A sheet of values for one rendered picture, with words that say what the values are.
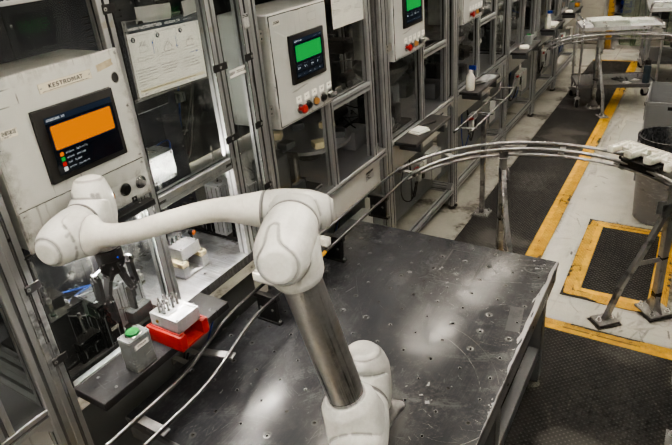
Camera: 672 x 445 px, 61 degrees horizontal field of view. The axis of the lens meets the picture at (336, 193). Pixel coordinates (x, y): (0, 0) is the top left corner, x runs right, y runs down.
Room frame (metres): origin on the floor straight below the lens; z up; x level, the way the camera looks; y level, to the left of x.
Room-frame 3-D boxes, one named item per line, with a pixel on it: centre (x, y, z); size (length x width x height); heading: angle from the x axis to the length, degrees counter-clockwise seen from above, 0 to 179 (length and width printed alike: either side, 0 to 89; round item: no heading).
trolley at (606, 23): (6.17, -3.19, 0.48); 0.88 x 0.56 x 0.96; 74
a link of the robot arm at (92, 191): (1.40, 0.66, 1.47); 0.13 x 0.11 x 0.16; 171
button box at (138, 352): (1.42, 0.66, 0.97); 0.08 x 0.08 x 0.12; 56
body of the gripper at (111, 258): (1.41, 0.66, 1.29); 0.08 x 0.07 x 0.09; 146
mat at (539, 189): (5.50, -2.50, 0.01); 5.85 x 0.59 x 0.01; 146
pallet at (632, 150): (2.72, -1.63, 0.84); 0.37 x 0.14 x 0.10; 24
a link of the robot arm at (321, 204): (1.31, 0.10, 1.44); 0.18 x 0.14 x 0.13; 81
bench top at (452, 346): (1.76, -0.09, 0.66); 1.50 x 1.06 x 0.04; 146
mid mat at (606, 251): (3.02, -1.77, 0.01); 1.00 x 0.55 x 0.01; 146
